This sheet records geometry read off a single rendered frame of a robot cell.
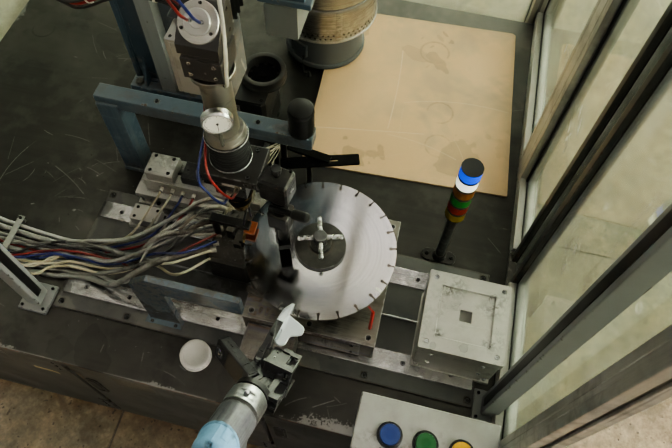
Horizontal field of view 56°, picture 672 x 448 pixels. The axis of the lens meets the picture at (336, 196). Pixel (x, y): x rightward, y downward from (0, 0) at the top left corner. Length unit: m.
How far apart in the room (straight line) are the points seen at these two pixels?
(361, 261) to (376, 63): 0.77
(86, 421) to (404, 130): 1.41
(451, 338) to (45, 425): 1.48
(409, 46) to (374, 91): 0.21
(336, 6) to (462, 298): 0.80
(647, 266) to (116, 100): 1.16
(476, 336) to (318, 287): 0.35
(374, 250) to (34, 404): 1.44
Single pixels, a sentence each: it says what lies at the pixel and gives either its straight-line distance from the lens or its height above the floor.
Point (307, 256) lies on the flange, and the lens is 1.34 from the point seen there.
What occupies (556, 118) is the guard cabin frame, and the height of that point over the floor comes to 1.05.
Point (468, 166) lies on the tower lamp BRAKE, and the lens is 1.25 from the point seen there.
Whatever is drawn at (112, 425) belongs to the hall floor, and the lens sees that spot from 2.32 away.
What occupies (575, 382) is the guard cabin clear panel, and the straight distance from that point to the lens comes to 1.05.
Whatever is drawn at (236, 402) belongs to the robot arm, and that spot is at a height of 1.05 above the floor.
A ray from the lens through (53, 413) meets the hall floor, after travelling 2.39.
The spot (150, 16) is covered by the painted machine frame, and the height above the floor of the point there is 1.06.
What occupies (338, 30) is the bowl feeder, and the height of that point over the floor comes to 0.95.
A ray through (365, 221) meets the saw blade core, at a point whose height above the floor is 0.95.
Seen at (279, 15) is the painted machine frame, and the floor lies 1.29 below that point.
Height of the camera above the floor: 2.18
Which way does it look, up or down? 60 degrees down
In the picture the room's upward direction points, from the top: 2 degrees clockwise
